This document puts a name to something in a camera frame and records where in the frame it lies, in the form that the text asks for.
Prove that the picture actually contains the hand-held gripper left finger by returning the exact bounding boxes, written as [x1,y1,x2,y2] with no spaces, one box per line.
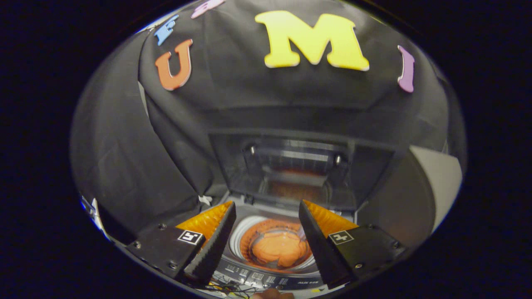
[125,201,236,287]

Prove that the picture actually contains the thin black cables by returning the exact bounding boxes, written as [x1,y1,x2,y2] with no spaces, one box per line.
[207,279,260,299]

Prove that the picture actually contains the black backdrop cloth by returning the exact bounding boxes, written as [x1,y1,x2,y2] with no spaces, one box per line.
[71,0,468,245]

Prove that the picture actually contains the orange polo shirt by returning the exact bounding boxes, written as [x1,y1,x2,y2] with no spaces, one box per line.
[251,230,311,269]

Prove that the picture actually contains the dark grey washing machine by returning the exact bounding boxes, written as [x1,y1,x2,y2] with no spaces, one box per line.
[206,190,359,292]

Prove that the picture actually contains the small silver cabinet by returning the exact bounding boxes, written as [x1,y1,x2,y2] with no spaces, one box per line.
[357,145,463,248]

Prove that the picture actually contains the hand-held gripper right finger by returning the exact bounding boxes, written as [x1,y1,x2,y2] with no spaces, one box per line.
[298,199,408,289]

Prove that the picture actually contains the white and blue device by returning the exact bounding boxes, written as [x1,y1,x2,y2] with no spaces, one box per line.
[80,194,111,241]

